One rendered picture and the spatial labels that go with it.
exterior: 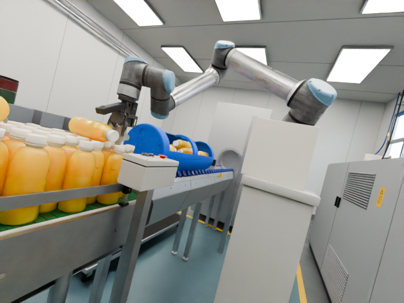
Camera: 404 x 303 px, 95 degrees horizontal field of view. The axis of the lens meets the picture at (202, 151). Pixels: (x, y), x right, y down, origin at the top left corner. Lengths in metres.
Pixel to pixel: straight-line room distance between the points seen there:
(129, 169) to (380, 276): 1.68
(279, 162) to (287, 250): 0.38
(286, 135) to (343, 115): 5.42
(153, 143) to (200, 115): 5.82
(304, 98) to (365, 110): 5.48
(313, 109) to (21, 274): 1.16
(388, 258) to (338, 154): 4.55
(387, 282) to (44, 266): 1.81
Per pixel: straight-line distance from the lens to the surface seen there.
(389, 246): 1.79
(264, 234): 0.94
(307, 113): 1.06
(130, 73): 0.86
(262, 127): 0.97
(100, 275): 1.39
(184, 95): 1.01
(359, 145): 6.30
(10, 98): 1.09
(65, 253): 0.69
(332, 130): 6.21
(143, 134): 1.08
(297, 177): 0.94
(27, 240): 0.61
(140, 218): 0.73
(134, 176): 0.62
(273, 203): 0.90
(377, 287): 1.86
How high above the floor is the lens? 1.18
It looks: 1 degrees down
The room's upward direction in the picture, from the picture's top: 14 degrees clockwise
